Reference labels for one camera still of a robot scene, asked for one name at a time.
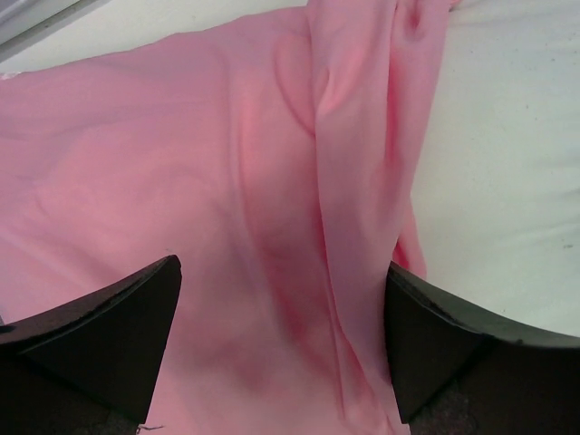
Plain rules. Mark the white pillow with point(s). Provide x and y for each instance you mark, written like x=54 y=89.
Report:
x=496 y=193

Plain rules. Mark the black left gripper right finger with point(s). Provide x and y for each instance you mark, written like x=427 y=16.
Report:
x=457 y=368

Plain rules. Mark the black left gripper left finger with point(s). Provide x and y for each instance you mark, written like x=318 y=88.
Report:
x=90 y=366

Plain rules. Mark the aluminium back rail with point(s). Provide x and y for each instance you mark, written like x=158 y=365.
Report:
x=25 y=23

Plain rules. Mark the pink floral pillowcase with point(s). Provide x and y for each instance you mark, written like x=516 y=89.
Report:
x=274 y=155

